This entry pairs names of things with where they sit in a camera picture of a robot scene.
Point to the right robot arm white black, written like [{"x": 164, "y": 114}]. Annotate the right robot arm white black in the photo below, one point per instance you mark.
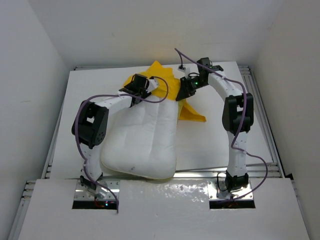
[{"x": 237, "y": 115}]

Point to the yellow pillowcase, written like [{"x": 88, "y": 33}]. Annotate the yellow pillowcase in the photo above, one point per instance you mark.
[{"x": 169, "y": 87}]

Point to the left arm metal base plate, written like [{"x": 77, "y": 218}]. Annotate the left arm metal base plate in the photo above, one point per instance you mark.
[{"x": 86, "y": 198}]

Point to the white front cover panel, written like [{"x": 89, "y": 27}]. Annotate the white front cover panel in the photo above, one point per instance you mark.
[{"x": 174, "y": 210}]

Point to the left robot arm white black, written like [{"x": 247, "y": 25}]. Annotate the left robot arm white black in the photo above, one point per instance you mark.
[{"x": 90, "y": 125}]

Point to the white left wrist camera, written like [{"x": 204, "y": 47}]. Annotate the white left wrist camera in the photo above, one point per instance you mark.
[{"x": 152, "y": 84}]

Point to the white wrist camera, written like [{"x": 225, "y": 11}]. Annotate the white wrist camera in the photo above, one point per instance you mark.
[
  {"x": 152, "y": 84},
  {"x": 184, "y": 69}
]

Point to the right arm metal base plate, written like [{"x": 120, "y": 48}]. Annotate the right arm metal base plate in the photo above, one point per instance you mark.
[{"x": 220, "y": 198}]

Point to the white pillow with yellow edge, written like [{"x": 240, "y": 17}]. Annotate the white pillow with yellow edge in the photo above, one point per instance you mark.
[{"x": 142, "y": 140}]

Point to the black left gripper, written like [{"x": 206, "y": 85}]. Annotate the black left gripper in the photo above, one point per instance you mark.
[{"x": 145, "y": 94}]

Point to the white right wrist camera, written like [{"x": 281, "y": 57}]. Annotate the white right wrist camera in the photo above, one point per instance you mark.
[{"x": 184, "y": 69}]

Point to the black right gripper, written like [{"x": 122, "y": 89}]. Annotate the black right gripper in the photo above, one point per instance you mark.
[{"x": 185, "y": 91}]

